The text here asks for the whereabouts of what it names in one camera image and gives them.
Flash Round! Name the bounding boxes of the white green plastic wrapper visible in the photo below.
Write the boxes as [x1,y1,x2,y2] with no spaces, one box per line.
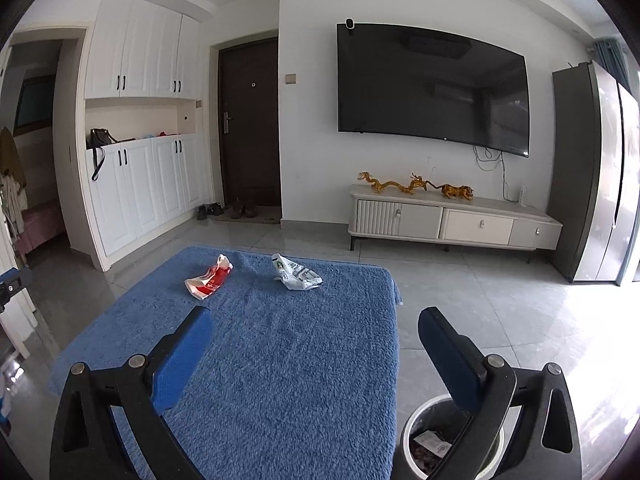
[271,253,323,292]

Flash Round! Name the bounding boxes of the large golden dragon figurine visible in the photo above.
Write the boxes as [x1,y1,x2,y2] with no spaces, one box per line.
[357,171,417,196]

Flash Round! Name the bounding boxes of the brown door mat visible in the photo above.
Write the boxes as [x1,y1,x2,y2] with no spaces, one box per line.
[215,205,282,224]

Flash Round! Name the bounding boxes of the white black printed wrapper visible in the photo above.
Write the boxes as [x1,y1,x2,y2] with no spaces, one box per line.
[412,429,453,459]

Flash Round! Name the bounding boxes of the pink bed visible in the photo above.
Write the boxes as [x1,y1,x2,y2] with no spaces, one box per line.
[15,202,66,254]

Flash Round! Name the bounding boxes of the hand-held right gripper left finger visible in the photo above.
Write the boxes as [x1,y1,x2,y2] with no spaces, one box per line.
[49,305,213,480]

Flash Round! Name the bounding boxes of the hanging clothes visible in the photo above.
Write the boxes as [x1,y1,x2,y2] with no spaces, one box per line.
[0,127,28,241]

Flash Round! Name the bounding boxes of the golden tiger figurine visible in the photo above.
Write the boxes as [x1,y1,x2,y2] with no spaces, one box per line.
[440,184,475,202]

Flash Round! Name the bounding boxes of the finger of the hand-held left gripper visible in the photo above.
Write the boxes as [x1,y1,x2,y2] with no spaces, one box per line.
[0,267,33,313]

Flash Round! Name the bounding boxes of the dangling wall cable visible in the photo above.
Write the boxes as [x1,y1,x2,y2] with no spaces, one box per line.
[472,145,508,201]

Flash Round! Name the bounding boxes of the grey refrigerator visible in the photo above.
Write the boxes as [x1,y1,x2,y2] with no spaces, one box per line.
[546,60,640,287]

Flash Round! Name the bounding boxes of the white round trash bin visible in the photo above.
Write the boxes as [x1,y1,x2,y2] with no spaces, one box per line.
[395,394,506,480]

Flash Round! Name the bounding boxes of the blue curtain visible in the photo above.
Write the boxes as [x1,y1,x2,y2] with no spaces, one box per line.
[595,37,632,92]

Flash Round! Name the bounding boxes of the wall mounted black television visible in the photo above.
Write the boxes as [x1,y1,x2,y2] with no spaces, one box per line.
[336,22,531,158]

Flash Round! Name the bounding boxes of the dark brown shoulder bag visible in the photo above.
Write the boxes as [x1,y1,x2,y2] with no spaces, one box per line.
[89,128,135,182]

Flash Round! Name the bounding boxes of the white TV cabinet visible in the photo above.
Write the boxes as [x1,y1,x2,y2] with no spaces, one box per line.
[347,183,563,264]

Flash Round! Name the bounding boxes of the dark brown entrance door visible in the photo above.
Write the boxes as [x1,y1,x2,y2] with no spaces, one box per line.
[217,36,281,208]

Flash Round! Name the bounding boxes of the blue fleece blanket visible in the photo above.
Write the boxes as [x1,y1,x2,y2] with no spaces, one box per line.
[47,245,403,480]

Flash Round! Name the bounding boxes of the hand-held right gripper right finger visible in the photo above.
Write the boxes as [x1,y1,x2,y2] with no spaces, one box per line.
[419,306,583,480]

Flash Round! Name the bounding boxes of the crumpled red wrapper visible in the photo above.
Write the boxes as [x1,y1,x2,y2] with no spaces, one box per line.
[412,452,442,476]

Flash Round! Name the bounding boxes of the red white snack wrapper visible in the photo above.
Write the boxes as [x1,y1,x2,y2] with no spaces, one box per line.
[184,254,234,302]

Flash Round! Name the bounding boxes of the white built-in cabinet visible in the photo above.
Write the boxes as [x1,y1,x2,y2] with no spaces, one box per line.
[67,0,218,273]

